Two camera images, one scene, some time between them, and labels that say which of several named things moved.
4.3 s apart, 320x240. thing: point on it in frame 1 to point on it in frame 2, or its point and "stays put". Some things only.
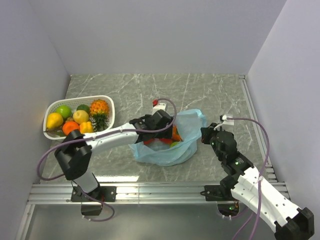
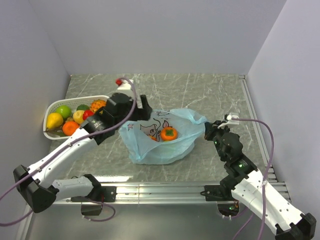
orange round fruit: x=69 y=126 stays put
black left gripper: x=166 y=134 to x=144 y=113
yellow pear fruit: x=54 y=120 stays put
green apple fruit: x=65 y=110 stays put
